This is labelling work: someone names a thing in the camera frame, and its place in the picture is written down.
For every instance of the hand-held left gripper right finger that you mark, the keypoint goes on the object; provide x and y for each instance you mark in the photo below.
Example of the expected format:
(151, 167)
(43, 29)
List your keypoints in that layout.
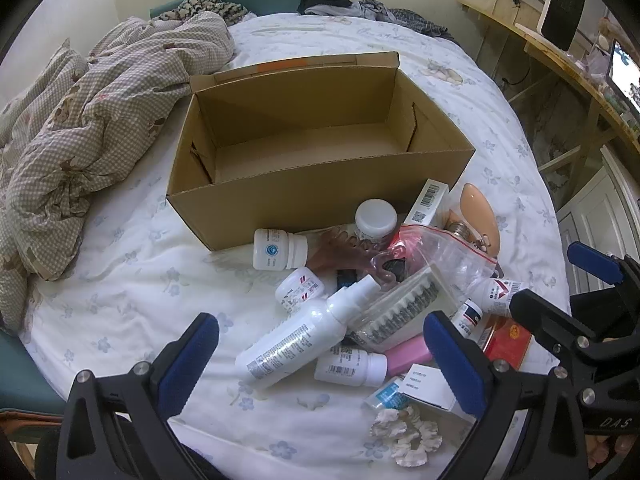
(452, 355)

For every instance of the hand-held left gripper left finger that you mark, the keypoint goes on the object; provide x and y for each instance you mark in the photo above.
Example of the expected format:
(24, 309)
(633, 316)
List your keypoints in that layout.
(192, 355)

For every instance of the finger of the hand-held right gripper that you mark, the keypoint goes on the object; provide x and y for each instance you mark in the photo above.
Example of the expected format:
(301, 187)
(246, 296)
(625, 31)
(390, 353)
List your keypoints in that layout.
(550, 320)
(592, 260)

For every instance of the pink perfume bottle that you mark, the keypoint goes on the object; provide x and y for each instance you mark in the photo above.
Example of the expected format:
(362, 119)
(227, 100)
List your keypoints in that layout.
(407, 352)

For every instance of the red tin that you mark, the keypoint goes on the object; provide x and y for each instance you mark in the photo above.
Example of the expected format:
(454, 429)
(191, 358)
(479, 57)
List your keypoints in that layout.
(507, 342)

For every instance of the false eyelash box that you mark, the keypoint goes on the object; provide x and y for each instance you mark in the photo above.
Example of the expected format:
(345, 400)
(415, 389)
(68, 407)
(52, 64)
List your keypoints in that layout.
(400, 305)

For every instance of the clear zip bag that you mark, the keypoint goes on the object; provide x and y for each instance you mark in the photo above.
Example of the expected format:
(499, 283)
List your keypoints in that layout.
(450, 260)

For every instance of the large white spray bottle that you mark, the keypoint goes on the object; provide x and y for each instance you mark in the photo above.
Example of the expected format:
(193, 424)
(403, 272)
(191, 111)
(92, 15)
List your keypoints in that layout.
(295, 335)

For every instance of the small white bottle striped label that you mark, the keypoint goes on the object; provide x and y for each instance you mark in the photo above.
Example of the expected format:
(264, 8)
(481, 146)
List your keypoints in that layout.
(300, 290)

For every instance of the peach hand grip exerciser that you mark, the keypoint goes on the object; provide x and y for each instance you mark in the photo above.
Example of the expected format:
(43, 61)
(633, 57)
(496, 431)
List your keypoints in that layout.
(475, 210)

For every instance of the pink translucent hair clip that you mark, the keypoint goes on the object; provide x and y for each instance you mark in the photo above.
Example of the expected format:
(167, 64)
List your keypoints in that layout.
(340, 255)

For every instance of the brown cardboard box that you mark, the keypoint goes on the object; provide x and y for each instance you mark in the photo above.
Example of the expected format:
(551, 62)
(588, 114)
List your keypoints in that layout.
(300, 210)

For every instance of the person's right hand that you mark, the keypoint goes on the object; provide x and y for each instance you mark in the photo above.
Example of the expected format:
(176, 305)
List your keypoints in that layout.
(607, 450)

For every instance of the small white paper box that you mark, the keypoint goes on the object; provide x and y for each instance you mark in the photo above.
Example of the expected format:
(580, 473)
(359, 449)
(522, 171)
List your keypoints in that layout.
(425, 385)

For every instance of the white bottle red logo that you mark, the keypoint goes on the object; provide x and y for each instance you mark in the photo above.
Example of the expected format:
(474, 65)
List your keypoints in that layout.
(492, 292)

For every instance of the clear bottle blue label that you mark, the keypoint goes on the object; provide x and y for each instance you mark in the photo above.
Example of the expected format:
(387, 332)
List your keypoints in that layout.
(387, 395)

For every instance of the white floral bed sheet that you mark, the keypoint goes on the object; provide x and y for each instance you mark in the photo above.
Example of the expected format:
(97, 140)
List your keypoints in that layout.
(125, 285)

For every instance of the pile of white seashells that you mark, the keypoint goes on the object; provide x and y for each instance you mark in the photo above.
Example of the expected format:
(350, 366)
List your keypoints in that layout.
(400, 440)

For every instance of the white bottle barcode label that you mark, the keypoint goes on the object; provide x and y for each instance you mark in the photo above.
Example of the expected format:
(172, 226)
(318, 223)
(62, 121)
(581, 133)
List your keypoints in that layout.
(345, 365)

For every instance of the black lighter red logo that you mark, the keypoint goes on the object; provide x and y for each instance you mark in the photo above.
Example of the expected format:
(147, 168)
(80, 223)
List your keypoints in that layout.
(346, 278)

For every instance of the white pill bottle blue logo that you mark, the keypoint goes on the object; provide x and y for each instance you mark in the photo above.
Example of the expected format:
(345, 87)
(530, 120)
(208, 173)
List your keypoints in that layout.
(272, 250)

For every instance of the white carton with barcode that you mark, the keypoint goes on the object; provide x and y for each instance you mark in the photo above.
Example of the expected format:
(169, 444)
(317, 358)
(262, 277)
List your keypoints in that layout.
(427, 200)

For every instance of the clear jar white lid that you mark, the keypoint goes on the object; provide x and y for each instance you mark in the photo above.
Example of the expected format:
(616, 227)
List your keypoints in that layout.
(375, 215)

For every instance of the lit laptop screen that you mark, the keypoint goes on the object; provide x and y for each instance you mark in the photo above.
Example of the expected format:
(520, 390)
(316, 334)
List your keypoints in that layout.
(625, 75)

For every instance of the wooden desk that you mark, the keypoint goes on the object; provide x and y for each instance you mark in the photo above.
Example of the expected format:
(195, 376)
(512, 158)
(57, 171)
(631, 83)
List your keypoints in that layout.
(565, 65)

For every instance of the checkered quilt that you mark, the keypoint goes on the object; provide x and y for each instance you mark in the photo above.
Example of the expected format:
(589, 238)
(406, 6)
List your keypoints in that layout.
(100, 110)

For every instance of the grey patterned clothes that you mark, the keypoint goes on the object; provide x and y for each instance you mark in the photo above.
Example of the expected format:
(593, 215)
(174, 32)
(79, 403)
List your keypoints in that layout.
(400, 15)

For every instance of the leopard print cloth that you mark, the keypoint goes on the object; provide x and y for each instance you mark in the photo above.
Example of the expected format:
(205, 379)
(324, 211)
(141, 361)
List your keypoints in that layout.
(200, 7)

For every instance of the dark clothes pile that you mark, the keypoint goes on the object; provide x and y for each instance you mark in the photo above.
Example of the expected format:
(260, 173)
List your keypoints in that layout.
(325, 2)

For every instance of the black monitor white frame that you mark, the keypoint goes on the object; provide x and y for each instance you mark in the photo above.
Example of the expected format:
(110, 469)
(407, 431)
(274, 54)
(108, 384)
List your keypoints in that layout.
(565, 0)

